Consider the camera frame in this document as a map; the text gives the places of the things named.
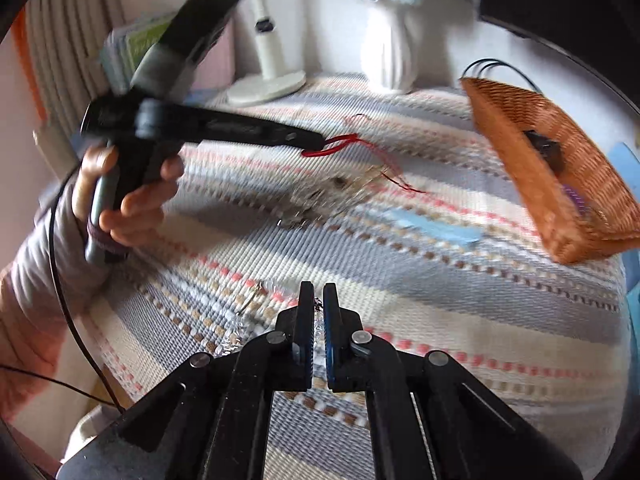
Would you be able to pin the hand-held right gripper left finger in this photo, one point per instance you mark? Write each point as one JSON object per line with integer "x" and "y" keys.
{"x": 302, "y": 327}

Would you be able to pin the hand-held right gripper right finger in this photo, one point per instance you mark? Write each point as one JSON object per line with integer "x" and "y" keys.
{"x": 331, "y": 330}

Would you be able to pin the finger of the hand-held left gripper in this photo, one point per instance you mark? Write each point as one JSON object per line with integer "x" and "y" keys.
{"x": 235, "y": 127}

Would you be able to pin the brown wicker basket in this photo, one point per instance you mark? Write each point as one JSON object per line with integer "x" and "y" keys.
{"x": 520, "y": 125}

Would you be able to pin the person's left forearm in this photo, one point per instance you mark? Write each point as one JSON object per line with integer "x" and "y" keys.
{"x": 35, "y": 300}

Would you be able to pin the person's left hand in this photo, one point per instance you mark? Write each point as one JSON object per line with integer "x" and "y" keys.
{"x": 137, "y": 205}

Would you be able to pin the stack of books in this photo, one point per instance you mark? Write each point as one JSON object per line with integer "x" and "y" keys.
{"x": 132, "y": 42}

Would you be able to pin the white desk lamp base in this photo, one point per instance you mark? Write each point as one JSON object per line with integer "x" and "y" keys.
{"x": 265, "y": 80}

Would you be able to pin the small silver pin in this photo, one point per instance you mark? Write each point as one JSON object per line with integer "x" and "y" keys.
{"x": 254, "y": 294}

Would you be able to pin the striped woven tablecloth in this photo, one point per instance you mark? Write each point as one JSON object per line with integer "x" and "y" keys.
{"x": 400, "y": 300}

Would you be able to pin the white ribbed radiator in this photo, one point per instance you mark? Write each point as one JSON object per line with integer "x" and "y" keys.
{"x": 70, "y": 45}

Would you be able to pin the clear plastic bag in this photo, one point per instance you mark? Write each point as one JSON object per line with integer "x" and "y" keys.
{"x": 330, "y": 192}

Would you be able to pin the light blue flat strip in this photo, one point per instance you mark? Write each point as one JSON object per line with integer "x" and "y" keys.
{"x": 430, "y": 227}

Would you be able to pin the white ribbed vase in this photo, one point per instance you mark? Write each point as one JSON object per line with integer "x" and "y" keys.
{"x": 392, "y": 50}

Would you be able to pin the purple item in basket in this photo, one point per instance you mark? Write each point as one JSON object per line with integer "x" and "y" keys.
{"x": 576, "y": 201}

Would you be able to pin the black item in basket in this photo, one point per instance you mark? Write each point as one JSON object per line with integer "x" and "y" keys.
{"x": 542, "y": 149}

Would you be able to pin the light blue object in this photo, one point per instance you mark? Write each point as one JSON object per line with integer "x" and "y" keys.
{"x": 625, "y": 160}

